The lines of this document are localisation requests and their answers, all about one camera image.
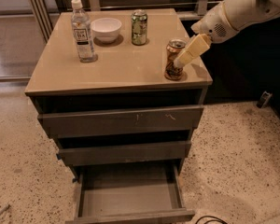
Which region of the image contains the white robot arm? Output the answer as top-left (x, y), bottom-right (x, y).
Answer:
top-left (174, 0), bottom-right (280, 68)

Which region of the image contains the middle grey drawer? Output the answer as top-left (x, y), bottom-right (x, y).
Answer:
top-left (59, 141), bottom-right (191, 166)

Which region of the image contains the top grey drawer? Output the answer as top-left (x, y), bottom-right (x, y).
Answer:
top-left (38, 105), bottom-right (203, 138)

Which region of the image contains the black cable on floor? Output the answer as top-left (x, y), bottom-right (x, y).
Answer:
top-left (194, 215), bottom-right (229, 224)

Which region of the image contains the green drink can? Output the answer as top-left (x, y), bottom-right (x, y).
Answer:
top-left (131, 9), bottom-right (147, 46)

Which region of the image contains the grey drawer cabinet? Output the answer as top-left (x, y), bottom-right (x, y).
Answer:
top-left (23, 8), bottom-right (213, 224)

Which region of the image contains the clear tea bottle white cap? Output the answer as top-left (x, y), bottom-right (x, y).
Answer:
top-left (71, 0), bottom-right (96, 63)

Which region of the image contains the orange drink can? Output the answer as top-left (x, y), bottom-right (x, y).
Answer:
top-left (164, 38), bottom-right (186, 80)

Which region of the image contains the bottom grey open drawer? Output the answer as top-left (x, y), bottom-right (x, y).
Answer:
top-left (65, 161), bottom-right (195, 224)

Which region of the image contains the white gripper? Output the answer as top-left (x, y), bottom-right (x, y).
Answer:
top-left (174, 2), bottom-right (238, 68)

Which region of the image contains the small dark wall bracket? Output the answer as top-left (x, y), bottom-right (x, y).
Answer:
top-left (257, 91), bottom-right (273, 108)

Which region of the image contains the white bowl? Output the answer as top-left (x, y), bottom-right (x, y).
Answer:
top-left (91, 18), bottom-right (122, 43)

